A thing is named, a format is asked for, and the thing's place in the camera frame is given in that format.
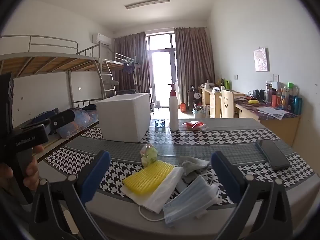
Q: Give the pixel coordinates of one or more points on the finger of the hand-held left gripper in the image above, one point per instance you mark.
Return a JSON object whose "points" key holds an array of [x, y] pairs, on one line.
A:
{"points": [[35, 124], [65, 118]]}

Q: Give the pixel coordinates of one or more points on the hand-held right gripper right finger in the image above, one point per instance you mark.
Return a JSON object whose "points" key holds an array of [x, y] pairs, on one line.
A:
{"points": [[227, 175]]}

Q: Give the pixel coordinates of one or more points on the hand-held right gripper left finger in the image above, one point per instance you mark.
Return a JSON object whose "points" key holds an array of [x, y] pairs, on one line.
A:
{"points": [[97, 172]]}

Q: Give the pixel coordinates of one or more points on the grey cloth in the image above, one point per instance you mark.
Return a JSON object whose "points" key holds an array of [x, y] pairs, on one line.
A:
{"points": [[192, 166]]}

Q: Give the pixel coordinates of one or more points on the blue face mask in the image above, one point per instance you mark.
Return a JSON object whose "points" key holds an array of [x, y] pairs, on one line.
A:
{"points": [[190, 202]]}

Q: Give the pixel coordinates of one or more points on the yellow ribbed sponge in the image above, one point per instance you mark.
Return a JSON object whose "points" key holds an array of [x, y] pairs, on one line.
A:
{"points": [[147, 178]]}

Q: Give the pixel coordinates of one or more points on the green tissue packet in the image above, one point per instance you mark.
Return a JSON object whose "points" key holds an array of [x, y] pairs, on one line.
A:
{"points": [[149, 155]]}

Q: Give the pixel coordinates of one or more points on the white foam box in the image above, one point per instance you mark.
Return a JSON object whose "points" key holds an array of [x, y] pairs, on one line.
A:
{"points": [[120, 120]]}

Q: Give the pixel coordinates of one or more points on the person's left hand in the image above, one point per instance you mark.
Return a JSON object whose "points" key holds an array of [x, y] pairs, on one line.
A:
{"points": [[31, 177]]}

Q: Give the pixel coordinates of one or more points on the blue patterned quilt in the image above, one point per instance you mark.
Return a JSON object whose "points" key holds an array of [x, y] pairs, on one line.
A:
{"points": [[77, 122]]}

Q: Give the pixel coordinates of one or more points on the houndstooth tablecloth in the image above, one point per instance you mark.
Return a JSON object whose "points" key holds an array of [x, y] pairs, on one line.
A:
{"points": [[225, 136]]}

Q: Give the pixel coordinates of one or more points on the black phone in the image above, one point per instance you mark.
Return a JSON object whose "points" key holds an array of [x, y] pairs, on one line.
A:
{"points": [[272, 153]]}

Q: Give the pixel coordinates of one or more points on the metal bunk bed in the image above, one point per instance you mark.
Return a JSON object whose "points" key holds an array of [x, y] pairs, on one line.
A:
{"points": [[117, 66], [50, 62]]}

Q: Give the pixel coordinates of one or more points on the red snack packet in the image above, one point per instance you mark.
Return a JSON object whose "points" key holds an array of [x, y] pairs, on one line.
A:
{"points": [[192, 125]]}

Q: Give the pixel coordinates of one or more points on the white floor bucket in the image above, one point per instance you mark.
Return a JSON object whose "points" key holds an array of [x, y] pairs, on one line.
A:
{"points": [[198, 112]]}

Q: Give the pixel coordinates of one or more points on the wooden desk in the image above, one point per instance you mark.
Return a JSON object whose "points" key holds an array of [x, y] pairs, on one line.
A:
{"points": [[280, 127], [208, 100]]}

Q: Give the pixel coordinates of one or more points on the wooden smiley chair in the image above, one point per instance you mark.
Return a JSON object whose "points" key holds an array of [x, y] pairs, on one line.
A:
{"points": [[227, 103]]}

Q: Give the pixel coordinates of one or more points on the small yellow toy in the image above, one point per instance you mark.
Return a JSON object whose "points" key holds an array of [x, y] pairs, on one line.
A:
{"points": [[253, 101]]}

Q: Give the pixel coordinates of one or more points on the white printed papers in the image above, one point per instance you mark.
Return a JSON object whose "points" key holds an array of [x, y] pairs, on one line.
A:
{"points": [[273, 112]]}

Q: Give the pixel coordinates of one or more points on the blue spray bottle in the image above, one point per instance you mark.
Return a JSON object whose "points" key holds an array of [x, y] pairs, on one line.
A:
{"points": [[159, 125]]}

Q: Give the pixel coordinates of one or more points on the white pump lotion bottle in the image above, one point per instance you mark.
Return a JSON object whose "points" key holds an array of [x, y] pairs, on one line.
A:
{"points": [[173, 115]]}

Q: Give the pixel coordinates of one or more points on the orange floor container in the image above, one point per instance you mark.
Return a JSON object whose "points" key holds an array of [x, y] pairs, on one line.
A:
{"points": [[183, 107]]}

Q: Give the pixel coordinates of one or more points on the dark hanging garment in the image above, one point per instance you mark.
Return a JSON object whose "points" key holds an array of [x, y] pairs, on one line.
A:
{"points": [[128, 67]]}

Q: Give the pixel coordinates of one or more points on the brown curtain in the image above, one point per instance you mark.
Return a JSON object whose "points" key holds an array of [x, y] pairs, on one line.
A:
{"points": [[193, 62], [130, 60]]}

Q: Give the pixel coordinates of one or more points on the white air conditioner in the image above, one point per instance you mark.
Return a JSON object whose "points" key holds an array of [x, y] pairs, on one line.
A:
{"points": [[101, 38]]}

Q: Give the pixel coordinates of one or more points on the green carton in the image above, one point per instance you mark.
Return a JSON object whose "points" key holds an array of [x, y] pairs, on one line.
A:
{"points": [[226, 83]]}

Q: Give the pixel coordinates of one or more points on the row of toiletry bottles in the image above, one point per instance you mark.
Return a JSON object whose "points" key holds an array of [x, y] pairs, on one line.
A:
{"points": [[287, 100]]}

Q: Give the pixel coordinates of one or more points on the balcony glass door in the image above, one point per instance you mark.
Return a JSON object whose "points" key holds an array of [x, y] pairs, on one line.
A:
{"points": [[161, 67]]}

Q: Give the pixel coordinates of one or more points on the ceiling tube light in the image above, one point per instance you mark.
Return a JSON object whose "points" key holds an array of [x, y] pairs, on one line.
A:
{"points": [[147, 3]]}

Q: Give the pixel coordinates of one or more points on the cartoon wall picture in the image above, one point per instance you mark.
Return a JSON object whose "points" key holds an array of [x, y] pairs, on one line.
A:
{"points": [[261, 59]]}

